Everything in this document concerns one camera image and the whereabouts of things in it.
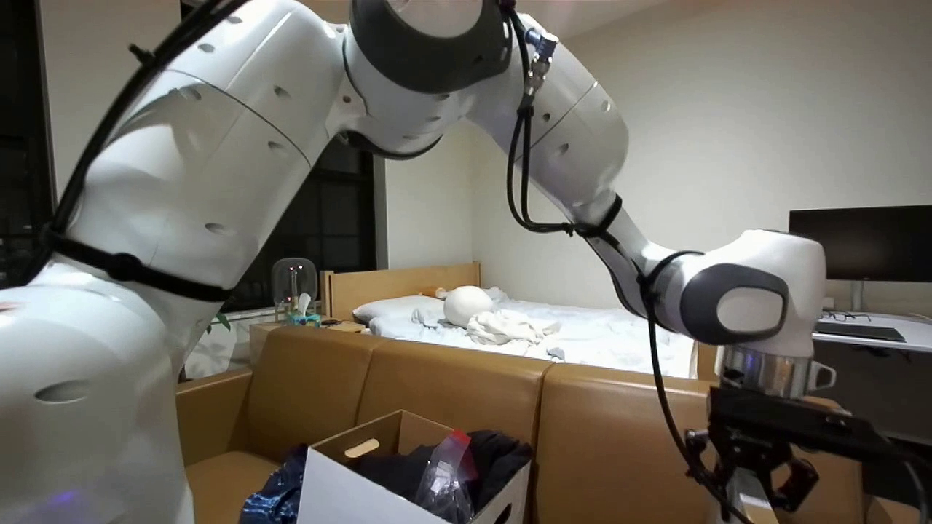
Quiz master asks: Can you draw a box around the dark clothes pile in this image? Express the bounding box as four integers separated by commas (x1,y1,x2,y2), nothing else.
351,427,535,518

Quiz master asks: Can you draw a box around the white cardboard box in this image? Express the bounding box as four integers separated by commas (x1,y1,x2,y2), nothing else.
293,403,535,524

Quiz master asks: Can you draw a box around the tan leather couch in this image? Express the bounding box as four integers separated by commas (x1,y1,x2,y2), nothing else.
171,322,932,524

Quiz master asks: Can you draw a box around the wooden bed footboard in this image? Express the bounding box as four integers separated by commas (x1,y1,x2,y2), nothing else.
689,338,728,383

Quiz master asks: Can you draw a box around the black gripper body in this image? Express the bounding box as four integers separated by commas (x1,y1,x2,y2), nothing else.
723,434,822,492

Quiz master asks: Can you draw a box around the black computer monitor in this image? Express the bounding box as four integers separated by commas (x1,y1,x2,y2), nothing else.
787,200,932,315

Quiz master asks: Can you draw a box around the bed mattress with white sheets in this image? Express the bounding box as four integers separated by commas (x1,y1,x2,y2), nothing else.
351,283,702,382

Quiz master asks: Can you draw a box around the clear plastic bag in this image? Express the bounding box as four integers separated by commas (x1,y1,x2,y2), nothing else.
412,427,481,524

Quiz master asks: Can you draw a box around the black keyboard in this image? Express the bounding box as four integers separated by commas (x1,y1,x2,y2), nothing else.
813,320,909,345

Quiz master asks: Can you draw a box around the blue plastic bag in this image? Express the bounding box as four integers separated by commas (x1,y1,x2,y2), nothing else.
236,443,310,524

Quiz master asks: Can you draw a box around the crumpled white blanket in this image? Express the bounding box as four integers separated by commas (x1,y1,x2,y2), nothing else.
463,304,568,352

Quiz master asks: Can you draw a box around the glass dome jar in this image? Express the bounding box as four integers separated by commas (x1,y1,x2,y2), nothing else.
268,253,324,326

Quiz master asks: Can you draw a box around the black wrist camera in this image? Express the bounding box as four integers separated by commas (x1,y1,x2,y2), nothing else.
705,383,902,472

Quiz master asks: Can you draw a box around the wooden bed headboard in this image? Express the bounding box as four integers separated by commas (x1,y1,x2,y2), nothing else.
316,259,482,322

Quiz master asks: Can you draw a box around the white desk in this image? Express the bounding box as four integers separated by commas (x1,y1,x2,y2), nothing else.
810,304,932,443

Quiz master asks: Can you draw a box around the round white cushion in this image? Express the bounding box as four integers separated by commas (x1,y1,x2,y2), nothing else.
439,283,497,328

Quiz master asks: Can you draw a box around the white plastic bag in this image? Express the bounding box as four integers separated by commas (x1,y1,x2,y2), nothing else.
181,318,241,383

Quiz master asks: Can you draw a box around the white pillow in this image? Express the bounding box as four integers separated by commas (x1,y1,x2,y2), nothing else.
350,290,444,328

